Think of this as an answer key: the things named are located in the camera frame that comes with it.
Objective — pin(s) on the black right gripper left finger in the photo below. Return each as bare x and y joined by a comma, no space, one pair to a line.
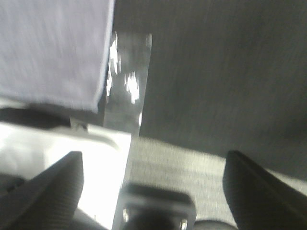
45,202

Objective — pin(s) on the right clear tape strip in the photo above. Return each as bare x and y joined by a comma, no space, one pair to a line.
128,65

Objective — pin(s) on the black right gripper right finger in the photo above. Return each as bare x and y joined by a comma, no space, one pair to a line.
260,201

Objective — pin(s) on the grey towel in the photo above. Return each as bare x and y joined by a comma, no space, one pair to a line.
55,51

